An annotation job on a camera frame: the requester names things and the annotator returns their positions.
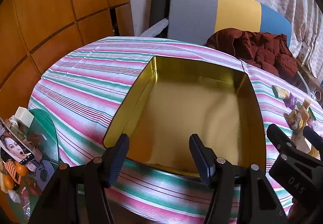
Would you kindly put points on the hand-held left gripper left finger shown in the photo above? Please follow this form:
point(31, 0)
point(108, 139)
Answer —
point(118, 161)

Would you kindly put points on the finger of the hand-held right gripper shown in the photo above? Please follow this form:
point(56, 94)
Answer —
point(313, 138)
point(277, 137)

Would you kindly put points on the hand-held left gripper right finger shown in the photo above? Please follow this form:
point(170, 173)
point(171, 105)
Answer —
point(201, 161)

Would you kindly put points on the green edged snack packet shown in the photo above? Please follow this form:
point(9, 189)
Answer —
point(312, 113)

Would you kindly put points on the yellow patterned snack bag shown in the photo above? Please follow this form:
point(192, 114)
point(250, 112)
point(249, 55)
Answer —
point(296, 118)

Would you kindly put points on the small yellow sponge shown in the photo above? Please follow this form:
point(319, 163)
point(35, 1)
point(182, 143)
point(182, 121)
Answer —
point(306, 104)

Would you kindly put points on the purple candy packet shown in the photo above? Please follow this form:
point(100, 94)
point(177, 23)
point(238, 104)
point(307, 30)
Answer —
point(290, 100)

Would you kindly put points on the green yellow snack packet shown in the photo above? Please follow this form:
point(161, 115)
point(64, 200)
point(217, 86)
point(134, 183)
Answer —
point(280, 91)

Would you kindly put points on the gold square tin box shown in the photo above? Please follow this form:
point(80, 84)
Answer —
point(189, 103)

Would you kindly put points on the wooden desk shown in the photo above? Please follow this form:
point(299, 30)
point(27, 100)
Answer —
point(307, 71)

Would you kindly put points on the dark grey cup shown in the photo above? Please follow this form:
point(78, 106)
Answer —
point(42, 172)

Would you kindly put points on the green glass side table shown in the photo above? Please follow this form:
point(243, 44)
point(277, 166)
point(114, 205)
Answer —
point(41, 135)

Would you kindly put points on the striped pink green tablecloth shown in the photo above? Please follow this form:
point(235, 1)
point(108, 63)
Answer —
point(83, 82)

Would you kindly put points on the white carton box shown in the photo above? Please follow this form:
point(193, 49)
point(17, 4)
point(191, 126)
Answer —
point(304, 50)

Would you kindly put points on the dark red padded jacket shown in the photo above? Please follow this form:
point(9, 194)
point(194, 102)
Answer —
point(252, 47)

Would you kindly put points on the orange fruit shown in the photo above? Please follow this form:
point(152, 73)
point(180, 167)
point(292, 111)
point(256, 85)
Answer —
point(8, 181)
point(22, 169)

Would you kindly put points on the white square box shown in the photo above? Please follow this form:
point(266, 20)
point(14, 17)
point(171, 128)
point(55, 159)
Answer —
point(24, 116)

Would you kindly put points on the phone with face picture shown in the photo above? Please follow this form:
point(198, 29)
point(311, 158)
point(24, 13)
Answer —
point(14, 148)

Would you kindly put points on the orange hair clip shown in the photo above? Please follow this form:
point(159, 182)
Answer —
point(13, 167)

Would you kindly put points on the grey yellow blue chair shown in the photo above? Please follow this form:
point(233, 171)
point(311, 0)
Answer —
point(196, 12)

